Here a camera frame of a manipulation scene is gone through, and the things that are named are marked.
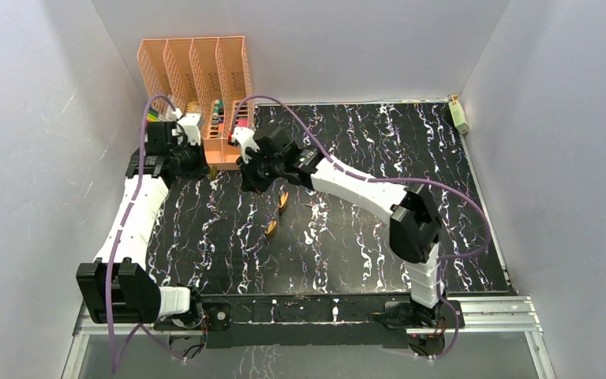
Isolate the orange plastic file organizer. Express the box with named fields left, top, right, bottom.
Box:
left=137, top=36, right=255, bottom=171

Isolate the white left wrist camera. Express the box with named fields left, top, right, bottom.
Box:
left=171, top=108, right=203, bottom=146

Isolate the large brass padlock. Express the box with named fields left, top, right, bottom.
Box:
left=278, top=191, right=289, bottom=216

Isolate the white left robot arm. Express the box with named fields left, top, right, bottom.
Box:
left=76, top=113, right=208, bottom=328

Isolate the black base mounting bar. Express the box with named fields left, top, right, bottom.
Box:
left=151, top=292, right=466, bottom=351

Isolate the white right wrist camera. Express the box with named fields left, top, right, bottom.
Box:
left=229, top=126, right=260, bottom=164

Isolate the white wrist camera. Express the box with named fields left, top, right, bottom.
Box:
left=171, top=108, right=203, bottom=146
left=229, top=126, right=260, bottom=164

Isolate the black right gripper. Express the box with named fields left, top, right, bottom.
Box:
left=236, top=147, right=283, bottom=196

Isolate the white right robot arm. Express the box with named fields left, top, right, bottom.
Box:
left=229, top=126, right=444, bottom=327

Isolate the coloured marker set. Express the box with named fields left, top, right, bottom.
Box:
left=146, top=107, right=159, bottom=122

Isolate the pale green eraser box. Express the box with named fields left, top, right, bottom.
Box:
left=448, top=96, right=470, bottom=135

